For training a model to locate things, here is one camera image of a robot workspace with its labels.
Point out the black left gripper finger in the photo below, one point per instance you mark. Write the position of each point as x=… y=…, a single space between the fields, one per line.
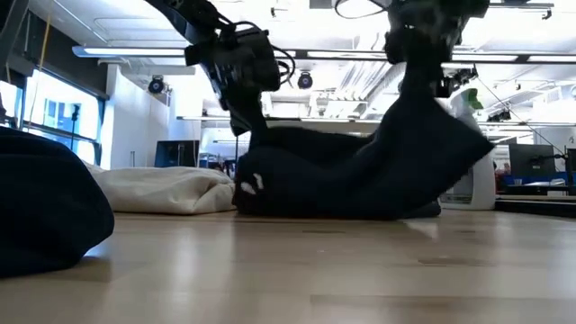
x=260 y=112
x=240 y=117

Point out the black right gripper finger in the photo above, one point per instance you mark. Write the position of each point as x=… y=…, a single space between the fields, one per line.
x=413 y=76
x=433 y=76

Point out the plain dark navy garment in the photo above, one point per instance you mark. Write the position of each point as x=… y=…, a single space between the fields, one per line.
x=360 y=180

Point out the black briefs white printed waistband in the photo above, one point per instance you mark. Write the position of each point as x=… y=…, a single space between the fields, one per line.
x=45 y=202

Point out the black ceiling spotlight cluster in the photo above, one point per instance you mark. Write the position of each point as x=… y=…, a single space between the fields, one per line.
x=461 y=76

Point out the black computer monitor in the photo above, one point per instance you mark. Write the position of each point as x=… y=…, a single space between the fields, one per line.
x=531 y=157
x=175 y=153

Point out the black ceiling track spotlight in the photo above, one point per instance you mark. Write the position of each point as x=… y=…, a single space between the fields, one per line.
x=499 y=115

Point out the dark ceiling fixture bar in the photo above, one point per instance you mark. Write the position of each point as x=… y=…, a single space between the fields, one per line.
x=522 y=4

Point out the cream white garment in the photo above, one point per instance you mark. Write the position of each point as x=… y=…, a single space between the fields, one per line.
x=166 y=189

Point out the long linear ceiling light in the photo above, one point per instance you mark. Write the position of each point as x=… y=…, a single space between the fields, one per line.
x=135 y=51

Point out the white spray bottle green trigger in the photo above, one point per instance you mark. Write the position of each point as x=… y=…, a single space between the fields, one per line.
x=483 y=180

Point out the black slim light stand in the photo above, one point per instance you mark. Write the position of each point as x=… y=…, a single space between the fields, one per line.
x=74 y=130

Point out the silver ceiling ventilation duct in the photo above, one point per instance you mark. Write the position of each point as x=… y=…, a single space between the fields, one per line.
x=360 y=81

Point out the black round ceiling camera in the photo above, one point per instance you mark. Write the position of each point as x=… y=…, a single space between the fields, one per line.
x=156 y=84
x=304 y=80

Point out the black aluminium table frame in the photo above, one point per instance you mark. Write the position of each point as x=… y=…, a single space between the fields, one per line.
x=540 y=208

